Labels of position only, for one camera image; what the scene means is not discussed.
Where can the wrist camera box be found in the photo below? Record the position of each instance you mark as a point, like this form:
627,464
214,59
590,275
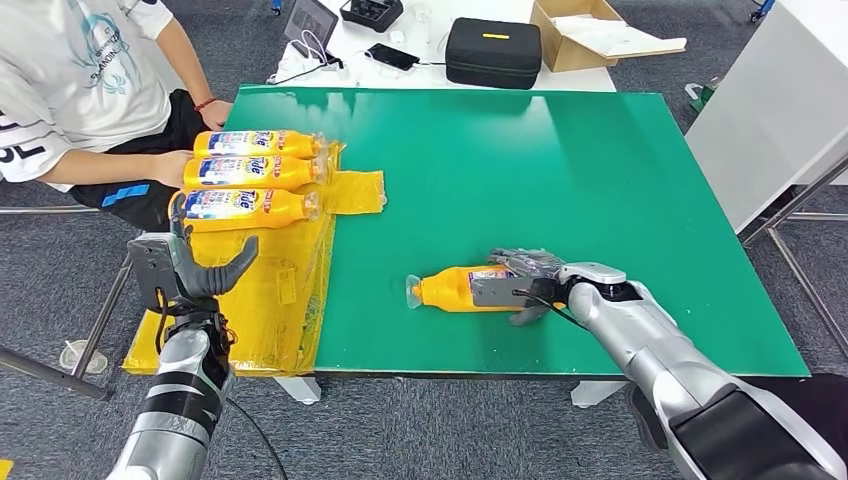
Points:
152,265
497,291

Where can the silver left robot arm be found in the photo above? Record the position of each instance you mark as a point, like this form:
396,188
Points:
179,397

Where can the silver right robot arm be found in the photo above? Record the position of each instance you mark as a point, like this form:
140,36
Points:
662,371

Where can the metal desk frame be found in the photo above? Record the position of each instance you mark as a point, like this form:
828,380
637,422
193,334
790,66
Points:
805,281

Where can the white desk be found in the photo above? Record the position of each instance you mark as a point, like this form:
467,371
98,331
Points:
768,106

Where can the blue caster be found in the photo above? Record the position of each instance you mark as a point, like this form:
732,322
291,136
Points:
762,8

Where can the black zip case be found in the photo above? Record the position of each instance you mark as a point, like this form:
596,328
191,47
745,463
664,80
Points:
493,56

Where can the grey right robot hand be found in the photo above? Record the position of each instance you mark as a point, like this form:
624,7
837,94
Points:
530,265

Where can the metal stool frame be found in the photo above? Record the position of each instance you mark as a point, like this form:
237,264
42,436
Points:
99,324

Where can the black tray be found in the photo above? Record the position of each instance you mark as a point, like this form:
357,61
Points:
371,13

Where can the black smartphone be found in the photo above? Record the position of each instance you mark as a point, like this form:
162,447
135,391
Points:
392,57

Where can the green table board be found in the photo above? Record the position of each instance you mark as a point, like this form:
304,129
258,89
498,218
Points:
629,166

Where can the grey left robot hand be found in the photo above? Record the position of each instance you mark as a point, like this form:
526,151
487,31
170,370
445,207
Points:
199,278

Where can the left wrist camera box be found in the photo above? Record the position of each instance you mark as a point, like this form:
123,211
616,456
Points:
152,265

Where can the yellow taped cardboard mat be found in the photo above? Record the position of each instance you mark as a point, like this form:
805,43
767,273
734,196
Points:
278,298

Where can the white sheet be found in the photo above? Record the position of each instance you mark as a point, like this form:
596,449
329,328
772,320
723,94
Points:
616,36

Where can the dark tablet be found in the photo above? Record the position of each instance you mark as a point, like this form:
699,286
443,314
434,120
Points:
311,21

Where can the green floor object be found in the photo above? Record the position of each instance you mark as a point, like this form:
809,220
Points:
702,97

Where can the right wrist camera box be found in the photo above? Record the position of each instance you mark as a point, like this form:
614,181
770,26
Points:
497,291

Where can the clear plastic cup lid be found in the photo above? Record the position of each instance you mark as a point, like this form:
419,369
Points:
66,361

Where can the white table foot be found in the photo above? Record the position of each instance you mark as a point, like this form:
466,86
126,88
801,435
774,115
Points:
596,392
301,391

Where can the person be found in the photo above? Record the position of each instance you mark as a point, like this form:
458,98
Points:
66,79
808,397

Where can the orange detergent bottle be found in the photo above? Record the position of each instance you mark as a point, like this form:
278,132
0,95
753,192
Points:
295,142
291,172
444,291
285,208

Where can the open cardboard box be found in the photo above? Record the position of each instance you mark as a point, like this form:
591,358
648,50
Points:
566,53

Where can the white table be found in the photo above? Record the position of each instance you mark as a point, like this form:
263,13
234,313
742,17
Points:
583,79

